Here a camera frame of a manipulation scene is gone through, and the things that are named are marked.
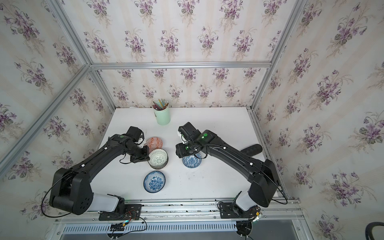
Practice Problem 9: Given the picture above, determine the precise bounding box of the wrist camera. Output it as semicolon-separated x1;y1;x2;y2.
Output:
178;122;201;144
125;126;145;145

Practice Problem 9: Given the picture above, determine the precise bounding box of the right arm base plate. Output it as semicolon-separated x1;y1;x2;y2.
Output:
217;191;261;219

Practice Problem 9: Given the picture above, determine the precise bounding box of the green triangle patterned bowl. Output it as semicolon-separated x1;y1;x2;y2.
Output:
148;149;169;166

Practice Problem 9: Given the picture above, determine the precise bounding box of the black cylindrical handle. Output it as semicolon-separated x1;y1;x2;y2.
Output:
240;144;263;157

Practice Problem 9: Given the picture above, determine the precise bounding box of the pink striped bowl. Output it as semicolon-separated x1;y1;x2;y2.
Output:
150;163;168;170

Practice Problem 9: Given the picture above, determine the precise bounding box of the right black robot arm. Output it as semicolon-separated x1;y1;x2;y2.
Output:
176;126;279;211

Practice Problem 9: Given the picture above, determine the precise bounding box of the orange patterned bowl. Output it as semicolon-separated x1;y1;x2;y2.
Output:
145;137;163;152

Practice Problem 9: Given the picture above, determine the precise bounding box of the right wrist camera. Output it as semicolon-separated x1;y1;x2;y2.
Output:
178;122;201;144

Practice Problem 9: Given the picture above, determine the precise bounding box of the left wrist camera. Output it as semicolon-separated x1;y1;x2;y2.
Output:
125;126;145;145

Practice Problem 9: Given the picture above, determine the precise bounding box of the black chair edge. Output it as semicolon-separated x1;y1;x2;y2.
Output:
365;221;384;240

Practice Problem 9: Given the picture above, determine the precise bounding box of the light green cup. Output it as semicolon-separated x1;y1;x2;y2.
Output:
154;107;171;126

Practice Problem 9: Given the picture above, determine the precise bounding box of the colourful straws bundle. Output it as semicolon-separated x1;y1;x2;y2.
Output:
152;99;169;111

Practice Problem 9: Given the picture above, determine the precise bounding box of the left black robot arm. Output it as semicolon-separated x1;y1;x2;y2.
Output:
49;131;150;215

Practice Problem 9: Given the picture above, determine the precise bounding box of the aluminium rail frame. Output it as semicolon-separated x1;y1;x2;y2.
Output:
47;199;313;240

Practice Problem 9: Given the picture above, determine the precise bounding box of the blue damask patterned bowl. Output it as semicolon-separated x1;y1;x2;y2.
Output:
182;153;202;169

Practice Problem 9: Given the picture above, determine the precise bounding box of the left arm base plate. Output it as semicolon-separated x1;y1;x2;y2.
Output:
99;204;142;221

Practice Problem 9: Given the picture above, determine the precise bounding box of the blue floral bowl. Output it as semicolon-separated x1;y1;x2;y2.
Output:
143;171;166;194

